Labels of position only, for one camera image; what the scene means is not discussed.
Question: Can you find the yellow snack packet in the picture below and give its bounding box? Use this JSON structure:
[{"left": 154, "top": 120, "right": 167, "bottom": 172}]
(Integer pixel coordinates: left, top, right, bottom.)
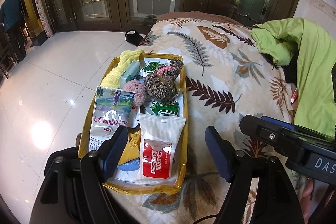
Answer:
[{"left": 118, "top": 130, "right": 142, "bottom": 165}]

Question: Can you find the brown knitted sock bundle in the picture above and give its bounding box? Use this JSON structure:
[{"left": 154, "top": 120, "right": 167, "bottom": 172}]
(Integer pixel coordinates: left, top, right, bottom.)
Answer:
[{"left": 144, "top": 59, "right": 184, "bottom": 102}]

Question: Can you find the yellow cardboard box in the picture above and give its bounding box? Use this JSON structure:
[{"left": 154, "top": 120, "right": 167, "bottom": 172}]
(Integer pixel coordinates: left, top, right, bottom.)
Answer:
[{"left": 78, "top": 55, "right": 190, "bottom": 195}]

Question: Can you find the stack of red white boxes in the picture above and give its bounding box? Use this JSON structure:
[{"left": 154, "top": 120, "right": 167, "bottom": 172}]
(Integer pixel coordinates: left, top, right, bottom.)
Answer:
[{"left": 34, "top": 0, "right": 54, "bottom": 39}]

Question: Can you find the yellow towel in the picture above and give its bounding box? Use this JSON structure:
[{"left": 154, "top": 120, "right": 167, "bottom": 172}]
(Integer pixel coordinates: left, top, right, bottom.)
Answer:
[{"left": 101, "top": 50, "right": 143, "bottom": 89}]

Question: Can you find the wooden chair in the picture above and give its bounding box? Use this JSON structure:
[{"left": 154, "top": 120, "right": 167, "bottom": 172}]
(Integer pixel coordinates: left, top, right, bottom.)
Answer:
[{"left": 0, "top": 25, "right": 19, "bottom": 79}]

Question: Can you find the white text printed packet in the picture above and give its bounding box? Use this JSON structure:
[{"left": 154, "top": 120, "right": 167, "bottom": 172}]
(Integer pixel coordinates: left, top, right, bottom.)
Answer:
[{"left": 87, "top": 136, "right": 105, "bottom": 152}]

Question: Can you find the brown bedsheet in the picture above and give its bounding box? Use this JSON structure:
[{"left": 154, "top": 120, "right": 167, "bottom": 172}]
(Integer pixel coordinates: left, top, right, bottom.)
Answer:
[{"left": 157, "top": 11, "right": 244, "bottom": 28}]

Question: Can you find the leaf print blanket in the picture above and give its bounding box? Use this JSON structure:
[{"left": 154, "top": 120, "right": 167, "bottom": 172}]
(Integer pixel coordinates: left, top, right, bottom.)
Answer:
[{"left": 115, "top": 12, "right": 336, "bottom": 224}]

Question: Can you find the landscape picture print packet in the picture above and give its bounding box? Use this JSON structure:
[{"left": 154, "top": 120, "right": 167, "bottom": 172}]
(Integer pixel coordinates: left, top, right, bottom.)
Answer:
[{"left": 89, "top": 86, "right": 135, "bottom": 138}]

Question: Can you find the white red print wipe packet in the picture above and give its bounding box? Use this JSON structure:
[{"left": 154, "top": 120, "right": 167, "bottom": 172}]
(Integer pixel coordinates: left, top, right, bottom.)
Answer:
[{"left": 135, "top": 113, "right": 182, "bottom": 184}]

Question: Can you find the black cloth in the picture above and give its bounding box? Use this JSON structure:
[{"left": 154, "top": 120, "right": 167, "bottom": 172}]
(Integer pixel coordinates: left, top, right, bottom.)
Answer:
[{"left": 283, "top": 52, "right": 301, "bottom": 84}]

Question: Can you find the black cable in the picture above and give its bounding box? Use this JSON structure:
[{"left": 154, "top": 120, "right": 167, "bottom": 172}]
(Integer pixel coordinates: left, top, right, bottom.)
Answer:
[{"left": 181, "top": 215, "right": 221, "bottom": 224}]

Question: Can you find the pink plush toy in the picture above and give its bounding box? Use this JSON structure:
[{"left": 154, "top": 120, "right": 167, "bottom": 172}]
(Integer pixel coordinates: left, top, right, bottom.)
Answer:
[{"left": 123, "top": 80, "right": 147, "bottom": 106}]

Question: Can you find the person's right hand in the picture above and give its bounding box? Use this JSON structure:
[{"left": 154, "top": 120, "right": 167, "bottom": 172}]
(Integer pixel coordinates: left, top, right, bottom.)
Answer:
[{"left": 299, "top": 177, "right": 316, "bottom": 221}]

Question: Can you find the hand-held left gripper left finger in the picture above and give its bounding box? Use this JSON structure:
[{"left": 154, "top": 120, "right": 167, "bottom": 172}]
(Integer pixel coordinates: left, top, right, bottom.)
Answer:
[{"left": 29, "top": 125, "right": 130, "bottom": 224}]

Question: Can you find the large green white sachet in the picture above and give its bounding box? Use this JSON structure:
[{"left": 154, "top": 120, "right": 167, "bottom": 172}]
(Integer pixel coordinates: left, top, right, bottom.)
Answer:
[{"left": 147, "top": 99, "right": 183, "bottom": 118}]

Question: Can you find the black slipper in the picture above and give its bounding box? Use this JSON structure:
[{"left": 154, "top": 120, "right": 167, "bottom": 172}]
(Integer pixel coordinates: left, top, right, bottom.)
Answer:
[{"left": 125, "top": 29, "right": 146, "bottom": 46}]

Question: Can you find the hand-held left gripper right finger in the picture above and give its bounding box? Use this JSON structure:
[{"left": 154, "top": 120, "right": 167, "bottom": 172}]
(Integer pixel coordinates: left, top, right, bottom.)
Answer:
[{"left": 205, "top": 126, "right": 302, "bottom": 224}]

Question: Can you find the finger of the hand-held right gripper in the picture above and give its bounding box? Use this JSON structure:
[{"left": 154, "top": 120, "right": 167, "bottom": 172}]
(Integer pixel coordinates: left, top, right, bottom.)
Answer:
[
  {"left": 260, "top": 115, "right": 336, "bottom": 139},
  {"left": 239, "top": 114, "right": 313, "bottom": 153}
]

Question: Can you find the lime green quilt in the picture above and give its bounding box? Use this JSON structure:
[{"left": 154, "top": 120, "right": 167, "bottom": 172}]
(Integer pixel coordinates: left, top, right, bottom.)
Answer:
[{"left": 251, "top": 17, "right": 336, "bottom": 135}]

